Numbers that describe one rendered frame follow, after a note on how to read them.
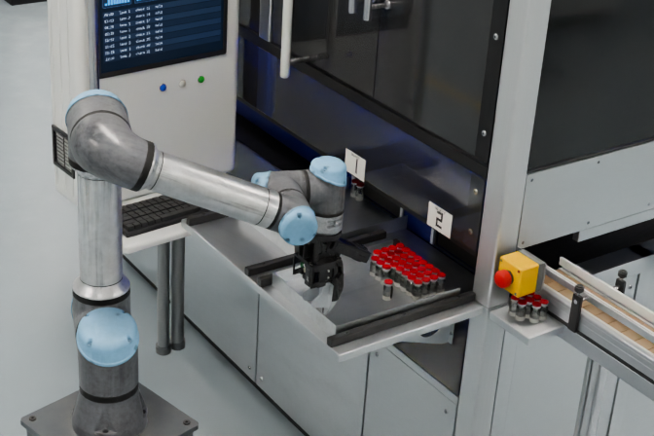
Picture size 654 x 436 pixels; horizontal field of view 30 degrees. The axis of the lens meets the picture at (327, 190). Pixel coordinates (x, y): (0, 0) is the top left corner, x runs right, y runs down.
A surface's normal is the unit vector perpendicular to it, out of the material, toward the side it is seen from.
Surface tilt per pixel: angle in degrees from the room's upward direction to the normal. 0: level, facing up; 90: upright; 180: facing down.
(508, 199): 90
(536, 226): 90
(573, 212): 90
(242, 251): 0
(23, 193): 0
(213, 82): 90
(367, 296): 0
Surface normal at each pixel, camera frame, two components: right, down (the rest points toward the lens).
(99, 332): 0.09, -0.83
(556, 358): 0.56, 0.39
